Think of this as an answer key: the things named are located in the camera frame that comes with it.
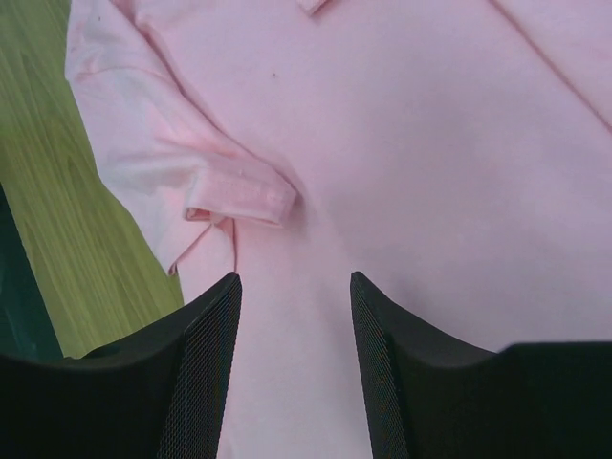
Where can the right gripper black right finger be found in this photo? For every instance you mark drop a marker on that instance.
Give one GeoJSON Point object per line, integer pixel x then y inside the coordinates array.
{"type": "Point", "coordinates": [430, 395]}

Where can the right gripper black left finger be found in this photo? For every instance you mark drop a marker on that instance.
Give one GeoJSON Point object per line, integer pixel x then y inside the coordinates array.
{"type": "Point", "coordinates": [157, 393]}

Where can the pink t shirt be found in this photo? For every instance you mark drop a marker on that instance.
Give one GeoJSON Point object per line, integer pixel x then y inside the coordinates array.
{"type": "Point", "coordinates": [456, 152]}

